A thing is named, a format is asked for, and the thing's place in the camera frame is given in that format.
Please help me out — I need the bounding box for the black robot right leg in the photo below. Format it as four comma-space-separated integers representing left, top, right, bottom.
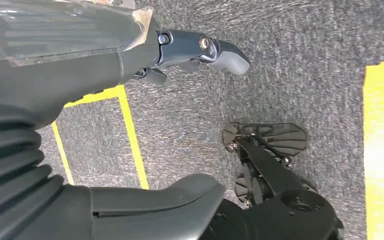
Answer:
233, 163, 269, 210

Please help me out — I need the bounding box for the black robot leg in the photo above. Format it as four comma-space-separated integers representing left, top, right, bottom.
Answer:
221, 121, 319, 206
233, 163, 269, 210

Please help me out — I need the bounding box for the black robot left leg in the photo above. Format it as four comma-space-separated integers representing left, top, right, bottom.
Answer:
221, 121, 319, 206

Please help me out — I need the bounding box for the yellow floor tape square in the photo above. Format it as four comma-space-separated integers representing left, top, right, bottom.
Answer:
50, 84, 150, 191
362, 58, 384, 240

